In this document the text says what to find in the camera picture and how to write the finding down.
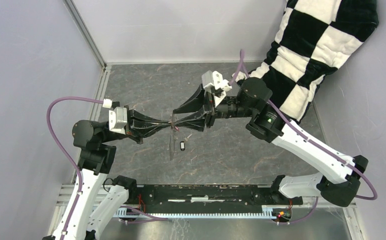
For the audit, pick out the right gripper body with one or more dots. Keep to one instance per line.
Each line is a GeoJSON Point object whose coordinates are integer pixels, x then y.
{"type": "Point", "coordinates": [209, 107]}

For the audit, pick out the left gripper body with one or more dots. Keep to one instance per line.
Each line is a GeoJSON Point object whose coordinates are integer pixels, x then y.
{"type": "Point", "coordinates": [128, 130]}

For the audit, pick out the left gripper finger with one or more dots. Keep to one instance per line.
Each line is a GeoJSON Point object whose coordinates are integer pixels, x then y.
{"type": "Point", "coordinates": [138, 117]}
{"type": "Point", "coordinates": [140, 131]}

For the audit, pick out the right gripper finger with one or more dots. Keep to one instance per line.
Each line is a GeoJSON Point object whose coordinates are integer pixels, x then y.
{"type": "Point", "coordinates": [193, 104]}
{"type": "Point", "coordinates": [195, 121]}

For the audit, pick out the large metal keyring plate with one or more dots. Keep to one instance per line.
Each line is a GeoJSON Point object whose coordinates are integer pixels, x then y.
{"type": "Point", "coordinates": [172, 137]}

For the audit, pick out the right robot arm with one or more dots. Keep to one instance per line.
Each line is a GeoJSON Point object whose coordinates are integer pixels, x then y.
{"type": "Point", "coordinates": [338, 176]}

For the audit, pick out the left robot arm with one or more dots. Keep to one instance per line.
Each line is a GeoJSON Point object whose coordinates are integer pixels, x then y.
{"type": "Point", "coordinates": [81, 221]}

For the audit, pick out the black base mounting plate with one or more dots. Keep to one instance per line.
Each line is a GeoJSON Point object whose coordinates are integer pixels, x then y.
{"type": "Point", "coordinates": [208, 207]}

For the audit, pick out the black and white checkered blanket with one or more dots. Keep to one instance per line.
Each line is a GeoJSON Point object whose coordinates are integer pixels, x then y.
{"type": "Point", "coordinates": [314, 40]}

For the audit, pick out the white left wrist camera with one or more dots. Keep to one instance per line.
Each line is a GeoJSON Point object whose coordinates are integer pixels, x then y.
{"type": "Point", "coordinates": [118, 119]}

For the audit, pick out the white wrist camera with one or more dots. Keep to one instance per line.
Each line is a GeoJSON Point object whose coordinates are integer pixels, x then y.
{"type": "Point", "coordinates": [118, 119]}
{"type": "Point", "coordinates": [214, 83]}

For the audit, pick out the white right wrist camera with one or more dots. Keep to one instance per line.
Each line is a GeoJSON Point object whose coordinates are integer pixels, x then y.
{"type": "Point", "coordinates": [214, 83]}

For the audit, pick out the white slotted cable duct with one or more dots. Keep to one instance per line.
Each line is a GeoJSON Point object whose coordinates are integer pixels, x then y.
{"type": "Point", "coordinates": [264, 213]}

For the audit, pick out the aluminium frame rail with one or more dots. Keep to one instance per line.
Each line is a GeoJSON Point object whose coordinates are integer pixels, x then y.
{"type": "Point", "coordinates": [152, 194]}

